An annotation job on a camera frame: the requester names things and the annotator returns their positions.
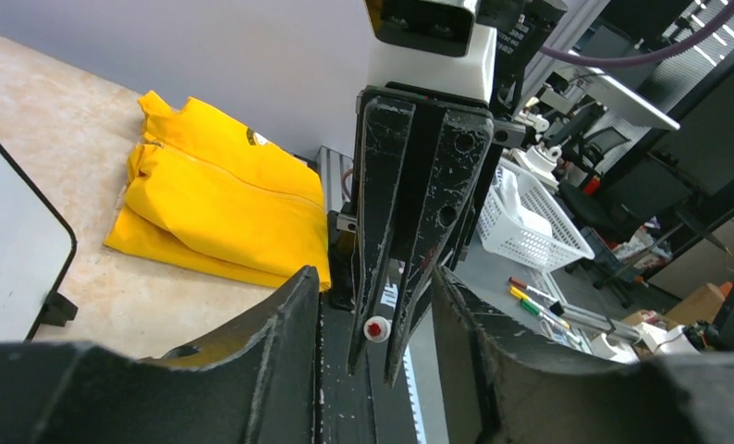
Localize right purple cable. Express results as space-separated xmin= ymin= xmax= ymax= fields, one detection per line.
xmin=538 ymin=0 xmax=734 ymax=68

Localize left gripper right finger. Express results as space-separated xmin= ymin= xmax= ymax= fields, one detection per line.
xmin=431 ymin=267 xmax=734 ymax=443

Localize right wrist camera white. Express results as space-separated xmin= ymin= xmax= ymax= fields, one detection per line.
xmin=364 ymin=1 xmax=497 ymax=104

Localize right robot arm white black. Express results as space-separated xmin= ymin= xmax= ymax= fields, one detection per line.
xmin=329 ymin=1 xmax=568 ymax=384

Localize white whiteboard black frame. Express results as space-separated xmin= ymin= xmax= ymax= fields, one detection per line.
xmin=0 ymin=143 xmax=78 ymax=342

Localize white plastic basket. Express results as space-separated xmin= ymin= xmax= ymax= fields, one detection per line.
xmin=477 ymin=158 xmax=594 ymax=273

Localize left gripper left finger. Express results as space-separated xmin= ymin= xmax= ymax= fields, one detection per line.
xmin=0 ymin=266 xmax=319 ymax=443

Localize red white marker pen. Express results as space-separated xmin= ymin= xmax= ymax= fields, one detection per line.
xmin=362 ymin=315 xmax=392 ymax=343

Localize coloured markers on table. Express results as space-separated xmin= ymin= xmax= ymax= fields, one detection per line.
xmin=508 ymin=277 xmax=571 ymax=330

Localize yellow folded garment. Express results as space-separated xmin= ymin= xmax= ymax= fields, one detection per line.
xmin=104 ymin=92 xmax=333 ymax=290

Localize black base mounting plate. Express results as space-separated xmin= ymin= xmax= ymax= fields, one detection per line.
xmin=312 ymin=294 xmax=418 ymax=443

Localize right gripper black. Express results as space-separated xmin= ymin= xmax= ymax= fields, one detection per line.
xmin=329 ymin=82 xmax=514 ymax=386

